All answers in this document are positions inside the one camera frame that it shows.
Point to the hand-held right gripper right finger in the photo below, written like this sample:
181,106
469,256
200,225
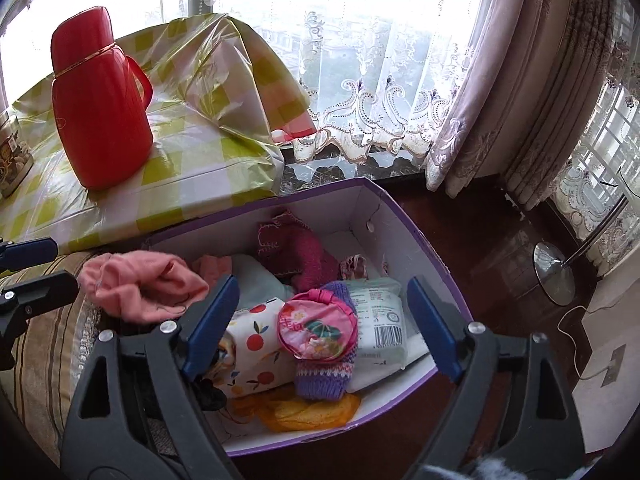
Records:
432,325

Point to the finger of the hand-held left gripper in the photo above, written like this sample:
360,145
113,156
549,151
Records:
32,254
40,290

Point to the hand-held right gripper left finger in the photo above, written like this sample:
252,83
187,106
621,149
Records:
212,325

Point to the fruit print white cloth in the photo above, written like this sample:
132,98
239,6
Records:
255,355

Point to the white tissue packet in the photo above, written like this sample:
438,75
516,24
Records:
380,320

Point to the black cloth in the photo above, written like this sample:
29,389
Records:
210,395

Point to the salmon pink cloth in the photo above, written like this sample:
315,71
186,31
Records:
135,285

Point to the orange mesh pouch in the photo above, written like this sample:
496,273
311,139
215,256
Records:
255,407

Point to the red printed white cloth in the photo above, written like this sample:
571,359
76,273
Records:
352,267

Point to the pink round printed pouch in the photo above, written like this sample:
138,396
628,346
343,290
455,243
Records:
315,330

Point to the magenta knitted cloth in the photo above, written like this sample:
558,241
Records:
295,252

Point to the purple knitted sock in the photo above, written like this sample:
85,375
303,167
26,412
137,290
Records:
322,377

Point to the purple cardboard box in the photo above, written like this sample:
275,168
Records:
325,210

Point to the striped brown sofa cushion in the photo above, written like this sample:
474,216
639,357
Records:
45,360

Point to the printed tin can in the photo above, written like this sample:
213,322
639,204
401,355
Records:
12,160

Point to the chrome floor lamp stand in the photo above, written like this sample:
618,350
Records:
552,272

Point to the red thermos flask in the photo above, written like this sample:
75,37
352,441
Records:
100,120

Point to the green checkered plastic tablecloth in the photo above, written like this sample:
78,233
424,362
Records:
200,160

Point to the dark marble window sill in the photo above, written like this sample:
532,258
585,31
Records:
350,170

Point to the white cabinet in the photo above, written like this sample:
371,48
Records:
615,310

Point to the white lace curtain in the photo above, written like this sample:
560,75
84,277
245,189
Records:
375,85
590,190

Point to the red checkered cloth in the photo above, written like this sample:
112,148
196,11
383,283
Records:
297,127

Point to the mauve patterned curtain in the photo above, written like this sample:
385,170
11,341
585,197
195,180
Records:
475,110

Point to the brown pleated curtain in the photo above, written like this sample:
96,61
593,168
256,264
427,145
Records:
560,85

